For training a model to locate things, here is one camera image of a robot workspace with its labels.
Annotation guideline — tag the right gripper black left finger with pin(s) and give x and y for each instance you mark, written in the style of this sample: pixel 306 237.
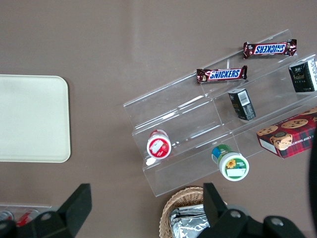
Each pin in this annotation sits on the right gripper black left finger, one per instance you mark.
pixel 74 210

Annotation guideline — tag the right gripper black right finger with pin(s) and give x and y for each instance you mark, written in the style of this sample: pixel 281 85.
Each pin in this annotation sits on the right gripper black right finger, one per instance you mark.
pixel 223 223

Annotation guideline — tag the light wicker basket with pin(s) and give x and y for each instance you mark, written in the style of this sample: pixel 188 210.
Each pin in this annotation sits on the light wicker basket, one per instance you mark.
pixel 178 198

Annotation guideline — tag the beige plastic tray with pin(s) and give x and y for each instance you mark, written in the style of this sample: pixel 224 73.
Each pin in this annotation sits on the beige plastic tray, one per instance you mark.
pixel 32 119

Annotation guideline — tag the clear acrylic bottle rack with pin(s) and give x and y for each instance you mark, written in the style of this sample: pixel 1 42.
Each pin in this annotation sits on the clear acrylic bottle rack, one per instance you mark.
pixel 49 208

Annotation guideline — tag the silver foil pouch stack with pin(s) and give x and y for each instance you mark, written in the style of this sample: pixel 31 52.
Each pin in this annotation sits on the silver foil pouch stack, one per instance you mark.
pixel 188 220

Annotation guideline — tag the red cola bottle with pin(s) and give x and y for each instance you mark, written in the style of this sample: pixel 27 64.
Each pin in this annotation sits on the red cola bottle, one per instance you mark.
pixel 4 216
pixel 24 215

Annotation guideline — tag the green lid yogurt cup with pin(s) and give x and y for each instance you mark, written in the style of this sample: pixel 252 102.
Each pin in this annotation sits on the green lid yogurt cup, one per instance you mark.
pixel 234 168

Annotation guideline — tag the red lid yogurt cup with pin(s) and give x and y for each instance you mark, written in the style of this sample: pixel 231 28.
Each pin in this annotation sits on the red lid yogurt cup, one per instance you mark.
pixel 158 147

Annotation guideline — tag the red tartan cookie box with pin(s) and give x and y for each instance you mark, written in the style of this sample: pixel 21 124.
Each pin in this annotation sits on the red tartan cookie box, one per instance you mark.
pixel 287 136

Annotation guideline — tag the clear acrylic stepped display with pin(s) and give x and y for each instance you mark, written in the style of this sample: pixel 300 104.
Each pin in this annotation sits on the clear acrylic stepped display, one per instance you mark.
pixel 193 119

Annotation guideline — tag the small black carton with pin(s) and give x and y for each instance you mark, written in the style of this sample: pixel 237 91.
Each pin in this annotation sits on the small black carton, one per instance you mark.
pixel 242 105
pixel 303 77

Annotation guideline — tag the Snickers chocolate bar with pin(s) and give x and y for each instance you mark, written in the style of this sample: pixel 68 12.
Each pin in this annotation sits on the Snickers chocolate bar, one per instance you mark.
pixel 223 74
pixel 270 49

